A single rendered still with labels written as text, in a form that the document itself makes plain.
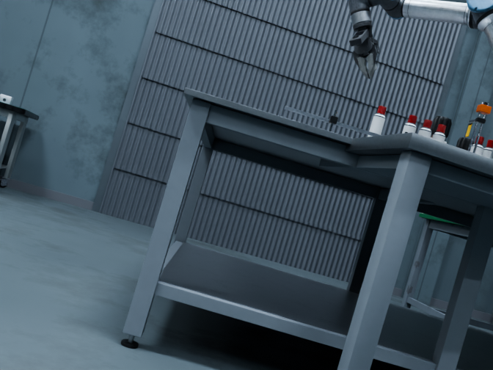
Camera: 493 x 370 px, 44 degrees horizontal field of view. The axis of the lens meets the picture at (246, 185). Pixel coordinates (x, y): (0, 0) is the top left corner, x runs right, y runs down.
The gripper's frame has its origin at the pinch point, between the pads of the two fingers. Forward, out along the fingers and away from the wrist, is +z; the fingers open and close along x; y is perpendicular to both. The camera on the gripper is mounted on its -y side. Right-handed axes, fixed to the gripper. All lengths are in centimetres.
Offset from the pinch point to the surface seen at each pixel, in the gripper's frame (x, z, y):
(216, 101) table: 27, 11, -65
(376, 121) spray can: 7.7, 14.5, 23.4
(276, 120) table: 13, 19, -55
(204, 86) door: 252, -91, 260
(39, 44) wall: 360, -146, 160
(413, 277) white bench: 61, 102, 206
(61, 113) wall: 358, -81, 173
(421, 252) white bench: 54, 86, 210
